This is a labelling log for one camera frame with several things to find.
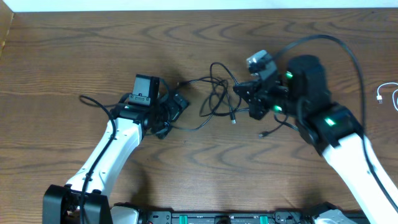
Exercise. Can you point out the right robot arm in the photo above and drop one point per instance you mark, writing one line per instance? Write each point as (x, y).
(329, 127)

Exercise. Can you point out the wooden side panel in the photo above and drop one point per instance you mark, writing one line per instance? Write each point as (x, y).
(6, 18)

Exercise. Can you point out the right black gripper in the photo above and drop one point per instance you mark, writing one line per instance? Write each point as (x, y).
(254, 98)

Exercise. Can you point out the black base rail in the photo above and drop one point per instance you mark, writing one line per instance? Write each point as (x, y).
(324, 213)

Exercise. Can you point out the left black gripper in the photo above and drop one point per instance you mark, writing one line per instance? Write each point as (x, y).
(178, 110)

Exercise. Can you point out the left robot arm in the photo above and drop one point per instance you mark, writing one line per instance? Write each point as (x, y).
(88, 191)

